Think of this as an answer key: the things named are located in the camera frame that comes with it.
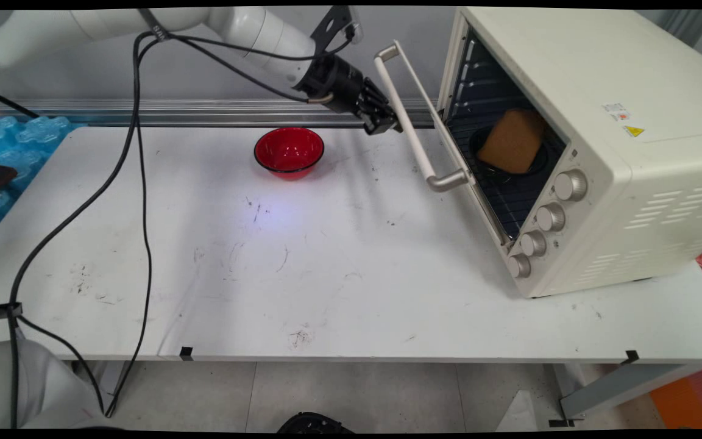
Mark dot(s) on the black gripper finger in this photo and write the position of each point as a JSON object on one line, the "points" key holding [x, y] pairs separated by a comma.
{"points": [[382, 124], [378, 94]]}

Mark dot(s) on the yellow warning sticker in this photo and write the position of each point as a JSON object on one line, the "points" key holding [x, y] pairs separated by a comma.
{"points": [[634, 131]]}

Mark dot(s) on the aluminium rail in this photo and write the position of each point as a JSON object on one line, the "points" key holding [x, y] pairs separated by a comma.
{"points": [[113, 113]]}

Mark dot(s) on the blue bubble wrap sheet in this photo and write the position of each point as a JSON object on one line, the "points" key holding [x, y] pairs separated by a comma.
{"points": [[28, 137]]}

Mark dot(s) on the white red label sticker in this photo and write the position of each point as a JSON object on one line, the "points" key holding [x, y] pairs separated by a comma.
{"points": [[616, 111]]}

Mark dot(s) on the cream toaster oven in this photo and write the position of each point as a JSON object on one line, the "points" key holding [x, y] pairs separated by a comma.
{"points": [[631, 152]]}

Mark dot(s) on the black tape piece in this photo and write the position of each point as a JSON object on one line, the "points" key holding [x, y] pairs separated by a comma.
{"points": [[186, 353], [632, 356]]}

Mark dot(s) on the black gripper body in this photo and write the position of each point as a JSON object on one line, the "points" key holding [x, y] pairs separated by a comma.
{"points": [[339, 85]]}

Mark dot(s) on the brown bread slice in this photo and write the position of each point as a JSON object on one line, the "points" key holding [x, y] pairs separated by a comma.
{"points": [[512, 143]]}

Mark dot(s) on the orange box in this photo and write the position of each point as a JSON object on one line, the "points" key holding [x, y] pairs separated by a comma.
{"points": [[689, 399]]}

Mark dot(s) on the silver oven knob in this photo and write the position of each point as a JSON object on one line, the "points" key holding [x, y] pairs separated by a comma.
{"points": [[533, 244], [571, 185], [518, 266], [551, 217]]}

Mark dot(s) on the black round plate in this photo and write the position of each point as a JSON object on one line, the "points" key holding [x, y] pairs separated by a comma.
{"points": [[484, 163]]}

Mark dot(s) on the red bowl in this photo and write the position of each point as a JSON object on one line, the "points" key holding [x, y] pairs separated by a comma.
{"points": [[289, 151]]}

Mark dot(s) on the grey table leg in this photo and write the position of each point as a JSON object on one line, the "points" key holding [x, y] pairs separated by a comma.
{"points": [[113, 378], [619, 387]]}

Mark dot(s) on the black round object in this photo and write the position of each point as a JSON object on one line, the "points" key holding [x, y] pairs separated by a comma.
{"points": [[314, 422]]}

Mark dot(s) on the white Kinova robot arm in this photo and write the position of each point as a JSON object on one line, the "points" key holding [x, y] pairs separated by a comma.
{"points": [[83, 27]]}

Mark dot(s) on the dark brown object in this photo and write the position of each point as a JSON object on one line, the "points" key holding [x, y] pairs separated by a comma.
{"points": [[2, 177]]}

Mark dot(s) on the cream glass oven door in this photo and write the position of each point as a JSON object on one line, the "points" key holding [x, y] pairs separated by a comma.
{"points": [[415, 134]]}

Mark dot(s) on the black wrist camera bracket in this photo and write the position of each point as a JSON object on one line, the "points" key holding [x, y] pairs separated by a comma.
{"points": [[334, 23]]}

